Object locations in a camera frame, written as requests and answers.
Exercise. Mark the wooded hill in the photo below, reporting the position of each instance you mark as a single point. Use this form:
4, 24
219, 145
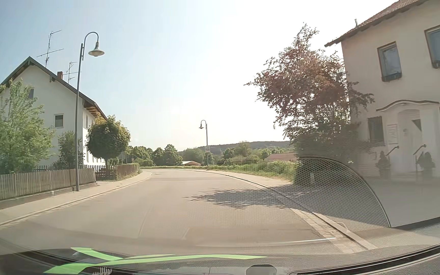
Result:
258, 145

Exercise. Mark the small brown-roofed building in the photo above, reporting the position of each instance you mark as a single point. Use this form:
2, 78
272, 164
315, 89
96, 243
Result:
190, 163

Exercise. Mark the grass verge with bushes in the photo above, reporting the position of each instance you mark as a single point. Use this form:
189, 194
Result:
266, 168

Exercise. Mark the row of trees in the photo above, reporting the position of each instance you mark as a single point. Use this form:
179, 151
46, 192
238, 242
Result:
166, 156

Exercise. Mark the low red-roofed building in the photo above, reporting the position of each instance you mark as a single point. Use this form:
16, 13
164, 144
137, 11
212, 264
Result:
281, 157

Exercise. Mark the grey asphalt road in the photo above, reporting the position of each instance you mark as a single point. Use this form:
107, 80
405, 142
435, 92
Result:
174, 206

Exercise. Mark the red-leaved tree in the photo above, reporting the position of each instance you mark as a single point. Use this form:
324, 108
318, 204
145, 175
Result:
311, 95

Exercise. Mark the round-crowned green tree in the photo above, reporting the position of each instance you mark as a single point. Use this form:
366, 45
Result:
107, 139

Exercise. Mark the car's own bonnet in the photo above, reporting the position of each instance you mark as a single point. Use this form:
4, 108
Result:
174, 263

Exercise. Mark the small green tree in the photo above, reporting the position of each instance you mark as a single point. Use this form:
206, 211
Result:
66, 151

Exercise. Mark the white gabled house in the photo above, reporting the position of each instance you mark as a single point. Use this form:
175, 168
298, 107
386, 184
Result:
61, 107

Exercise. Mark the potted conifer shrub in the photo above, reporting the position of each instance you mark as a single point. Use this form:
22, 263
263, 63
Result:
383, 164
426, 162

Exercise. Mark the grey paved pavement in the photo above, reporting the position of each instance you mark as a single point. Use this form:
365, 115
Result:
52, 202

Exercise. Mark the wooden picket fence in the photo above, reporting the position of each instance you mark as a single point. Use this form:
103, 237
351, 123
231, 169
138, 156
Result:
33, 182

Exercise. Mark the cream two-storey house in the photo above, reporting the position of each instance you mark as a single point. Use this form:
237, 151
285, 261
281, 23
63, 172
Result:
411, 88

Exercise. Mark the light green leafy tree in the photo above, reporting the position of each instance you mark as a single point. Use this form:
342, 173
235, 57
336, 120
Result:
21, 130

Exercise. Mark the lamp post with sign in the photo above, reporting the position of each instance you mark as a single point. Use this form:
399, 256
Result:
206, 141

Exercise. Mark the tall curved lamp post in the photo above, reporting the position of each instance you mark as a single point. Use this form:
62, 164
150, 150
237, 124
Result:
77, 114

